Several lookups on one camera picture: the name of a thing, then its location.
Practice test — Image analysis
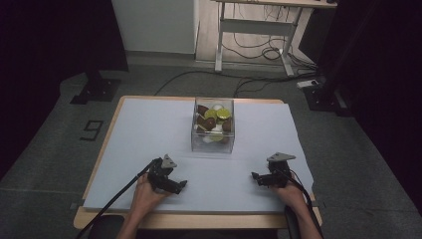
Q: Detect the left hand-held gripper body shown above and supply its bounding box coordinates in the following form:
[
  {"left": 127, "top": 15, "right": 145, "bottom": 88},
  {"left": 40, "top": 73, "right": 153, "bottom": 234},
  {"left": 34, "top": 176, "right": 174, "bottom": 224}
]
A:
[{"left": 147, "top": 153, "right": 178, "bottom": 193}]

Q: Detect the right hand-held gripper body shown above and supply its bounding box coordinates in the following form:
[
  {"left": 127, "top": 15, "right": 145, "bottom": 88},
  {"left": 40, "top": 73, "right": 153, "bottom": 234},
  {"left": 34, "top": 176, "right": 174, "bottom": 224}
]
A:
[{"left": 266, "top": 151, "right": 297, "bottom": 189}]

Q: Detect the clear plastic drawer case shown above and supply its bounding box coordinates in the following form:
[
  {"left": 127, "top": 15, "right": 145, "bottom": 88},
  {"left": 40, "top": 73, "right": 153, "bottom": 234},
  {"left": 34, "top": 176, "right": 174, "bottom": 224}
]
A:
[{"left": 190, "top": 97, "right": 236, "bottom": 154}]

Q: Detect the pile of coffee capsules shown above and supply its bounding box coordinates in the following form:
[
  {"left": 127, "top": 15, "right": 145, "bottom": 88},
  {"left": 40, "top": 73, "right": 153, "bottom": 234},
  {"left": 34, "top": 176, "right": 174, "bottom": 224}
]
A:
[{"left": 194, "top": 104, "right": 233, "bottom": 143}]

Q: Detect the person's left hand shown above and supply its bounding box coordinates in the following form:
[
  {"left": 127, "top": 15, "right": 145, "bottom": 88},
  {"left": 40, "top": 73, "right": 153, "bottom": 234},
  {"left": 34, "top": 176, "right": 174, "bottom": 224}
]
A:
[{"left": 130, "top": 173, "right": 170, "bottom": 214}]

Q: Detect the person's right hand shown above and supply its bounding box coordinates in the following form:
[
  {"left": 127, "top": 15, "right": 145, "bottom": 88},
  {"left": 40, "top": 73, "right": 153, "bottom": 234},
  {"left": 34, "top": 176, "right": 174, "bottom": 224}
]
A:
[{"left": 270, "top": 180, "right": 309, "bottom": 214}]

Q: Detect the light blue table mat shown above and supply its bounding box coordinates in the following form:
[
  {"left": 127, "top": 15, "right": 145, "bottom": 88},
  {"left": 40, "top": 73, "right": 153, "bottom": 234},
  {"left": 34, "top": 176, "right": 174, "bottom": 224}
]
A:
[{"left": 83, "top": 98, "right": 315, "bottom": 213}]

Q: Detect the black chair armrest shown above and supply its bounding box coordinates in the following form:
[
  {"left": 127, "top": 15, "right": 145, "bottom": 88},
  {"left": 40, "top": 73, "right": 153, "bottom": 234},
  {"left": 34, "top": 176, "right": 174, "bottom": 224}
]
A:
[
  {"left": 284, "top": 204, "right": 303, "bottom": 239},
  {"left": 87, "top": 214, "right": 125, "bottom": 239}
]

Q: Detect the black stand base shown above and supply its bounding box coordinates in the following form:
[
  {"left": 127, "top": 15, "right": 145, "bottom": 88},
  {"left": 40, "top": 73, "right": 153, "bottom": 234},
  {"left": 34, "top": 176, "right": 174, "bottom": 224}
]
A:
[
  {"left": 302, "top": 82, "right": 353, "bottom": 118},
  {"left": 70, "top": 70, "right": 122, "bottom": 106}
]

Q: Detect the white power strip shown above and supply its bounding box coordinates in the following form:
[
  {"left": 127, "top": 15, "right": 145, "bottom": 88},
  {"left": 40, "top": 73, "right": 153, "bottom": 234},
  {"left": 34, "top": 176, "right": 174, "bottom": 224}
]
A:
[{"left": 296, "top": 79, "right": 319, "bottom": 90}]

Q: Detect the black curtain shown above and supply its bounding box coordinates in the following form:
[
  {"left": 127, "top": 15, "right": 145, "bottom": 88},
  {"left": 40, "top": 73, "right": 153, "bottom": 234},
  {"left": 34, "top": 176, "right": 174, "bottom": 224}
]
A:
[
  {"left": 298, "top": 0, "right": 422, "bottom": 217},
  {"left": 0, "top": 0, "right": 129, "bottom": 182}
]

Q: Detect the white panel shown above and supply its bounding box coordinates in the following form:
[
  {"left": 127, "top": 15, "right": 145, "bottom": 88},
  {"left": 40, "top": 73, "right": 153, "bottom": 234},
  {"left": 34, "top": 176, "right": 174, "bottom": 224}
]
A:
[{"left": 110, "top": 0, "right": 200, "bottom": 56}]

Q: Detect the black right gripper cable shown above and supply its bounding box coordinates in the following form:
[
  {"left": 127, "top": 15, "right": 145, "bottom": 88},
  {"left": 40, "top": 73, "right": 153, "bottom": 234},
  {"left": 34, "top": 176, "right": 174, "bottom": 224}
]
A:
[{"left": 282, "top": 168, "right": 324, "bottom": 239}]

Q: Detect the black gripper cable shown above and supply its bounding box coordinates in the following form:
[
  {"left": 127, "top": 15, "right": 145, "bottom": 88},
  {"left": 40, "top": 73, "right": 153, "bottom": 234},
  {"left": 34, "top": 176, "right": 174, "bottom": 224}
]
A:
[
  {"left": 75, "top": 158, "right": 160, "bottom": 239},
  {"left": 282, "top": 168, "right": 324, "bottom": 239}
]

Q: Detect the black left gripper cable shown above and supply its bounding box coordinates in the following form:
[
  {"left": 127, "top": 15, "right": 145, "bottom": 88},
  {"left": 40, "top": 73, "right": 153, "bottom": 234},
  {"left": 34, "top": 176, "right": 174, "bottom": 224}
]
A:
[{"left": 75, "top": 158, "right": 160, "bottom": 239}]

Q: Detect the long black floor cable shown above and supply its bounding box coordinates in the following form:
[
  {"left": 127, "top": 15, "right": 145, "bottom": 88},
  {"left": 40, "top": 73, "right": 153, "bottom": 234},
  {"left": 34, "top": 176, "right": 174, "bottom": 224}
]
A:
[{"left": 153, "top": 69, "right": 319, "bottom": 98}]

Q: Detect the tangle of black cables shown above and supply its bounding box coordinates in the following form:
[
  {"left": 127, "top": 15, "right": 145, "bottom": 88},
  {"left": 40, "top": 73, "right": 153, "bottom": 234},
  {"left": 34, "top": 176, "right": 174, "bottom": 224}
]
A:
[{"left": 221, "top": 4, "right": 317, "bottom": 69}]

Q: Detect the white desk frame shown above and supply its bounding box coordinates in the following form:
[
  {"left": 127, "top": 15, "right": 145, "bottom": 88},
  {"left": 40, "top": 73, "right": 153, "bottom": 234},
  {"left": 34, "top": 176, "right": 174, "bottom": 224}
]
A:
[{"left": 212, "top": 0, "right": 338, "bottom": 78}]

